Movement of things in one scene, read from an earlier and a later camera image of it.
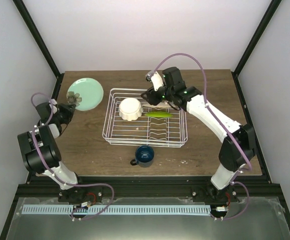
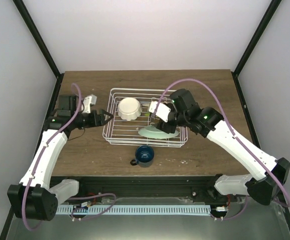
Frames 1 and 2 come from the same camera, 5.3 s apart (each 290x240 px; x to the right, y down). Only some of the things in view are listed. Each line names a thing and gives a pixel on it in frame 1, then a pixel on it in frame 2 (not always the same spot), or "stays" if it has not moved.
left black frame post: x=24 y=13 stays
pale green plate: x=90 y=91 → x=151 y=131
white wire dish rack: x=131 y=120 stays
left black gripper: x=66 y=109 → x=100 y=121
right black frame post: x=271 y=8 stays
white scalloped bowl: x=130 y=109 stays
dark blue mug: x=144 y=155 stays
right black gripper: x=150 y=95 → x=168 y=129
